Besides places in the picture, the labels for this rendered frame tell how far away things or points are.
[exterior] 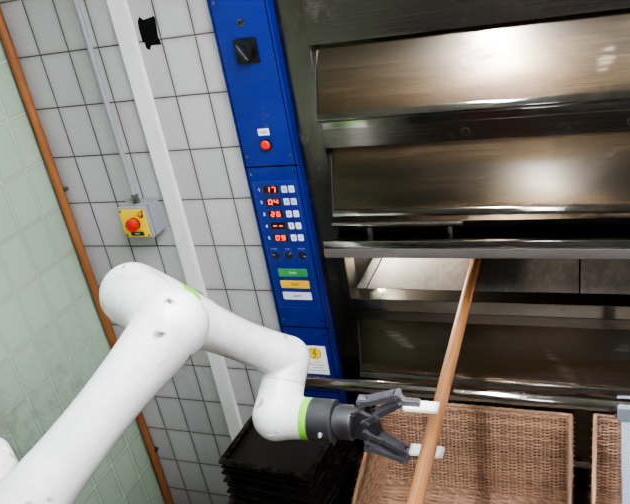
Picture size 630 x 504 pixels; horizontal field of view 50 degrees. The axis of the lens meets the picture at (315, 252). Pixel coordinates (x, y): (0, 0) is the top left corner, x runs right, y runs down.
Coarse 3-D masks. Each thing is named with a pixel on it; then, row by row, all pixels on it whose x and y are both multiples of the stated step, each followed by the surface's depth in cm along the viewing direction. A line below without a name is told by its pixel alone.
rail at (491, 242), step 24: (336, 240) 171; (360, 240) 169; (384, 240) 166; (408, 240) 164; (432, 240) 162; (456, 240) 160; (480, 240) 158; (504, 240) 156; (528, 240) 154; (552, 240) 152; (576, 240) 150; (600, 240) 148; (624, 240) 147
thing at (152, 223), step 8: (128, 200) 203; (144, 200) 200; (152, 200) 199; (120, 208) 198; (128, 208) 197; (136, 208) 196; (144, 208) 195; (152, 208) 198; (120, 216) 199; (128, 216) 198; (136, 216) 197; (144, 216) 196; (152, 216) 198; (160, 216) 202; (144, 224) 198; (152, 224) 198; (160, 224) 202; (128, 232) 201; (136, 232) 200; (144, 232) 199; (152, 232) 199
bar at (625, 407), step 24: (312, 384) 164; (336, 384) 162; (360, 384) 160; (384, 384) 158; (408, 384) 156; (576, 408) 143; (600, 408) 141; (624, 408) 138; (624, 432) 139; (624, 456) 138; (624, 480) 136
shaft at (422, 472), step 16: (464, 288) 184; (464, 304) 176; (464, 320) 171; (448, 352) 159; (448, 368) 154; (448, 384) 149; (432, 416) 140; (432, 432) 136; (432, 448) 133; (416, 464) 130; (432, 464) 131; (416, 480) 126; (416, 496) 122
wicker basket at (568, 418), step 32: (384, 416) 205; (416, 416) 201; (448, 416) 197; (480, 416) 194; (512, 416) 190; (544, 416) 187; (448, 448) 200; (480, 448) 196; (512, 448) 193; (544, 448) 189; (384, 480) 209; (448, 480) 202; (480, 480) 198; (512, 480) 195; (544, 480) 191
